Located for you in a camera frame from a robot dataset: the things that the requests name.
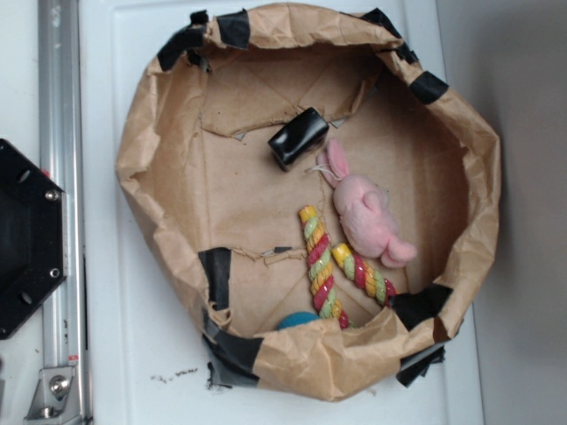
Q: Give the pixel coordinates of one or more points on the glossy black box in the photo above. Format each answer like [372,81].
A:
[304,133]

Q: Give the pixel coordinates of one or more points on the brown paper bin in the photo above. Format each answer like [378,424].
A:
[222,217]

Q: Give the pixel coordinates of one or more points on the pink plush bunny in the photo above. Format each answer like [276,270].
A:
[363,211]

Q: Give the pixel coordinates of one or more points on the blue ball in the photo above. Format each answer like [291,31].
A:
[296,319]

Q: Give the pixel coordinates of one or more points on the multicolour twisted rope toy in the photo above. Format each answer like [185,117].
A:
[323,257]

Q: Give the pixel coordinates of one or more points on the aluminium frame rail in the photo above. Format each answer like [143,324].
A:
[65,325]

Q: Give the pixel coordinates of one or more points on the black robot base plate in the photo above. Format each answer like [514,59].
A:
[32,238]

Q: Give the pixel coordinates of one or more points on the metal corner bracket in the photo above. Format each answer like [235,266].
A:
[56,399]

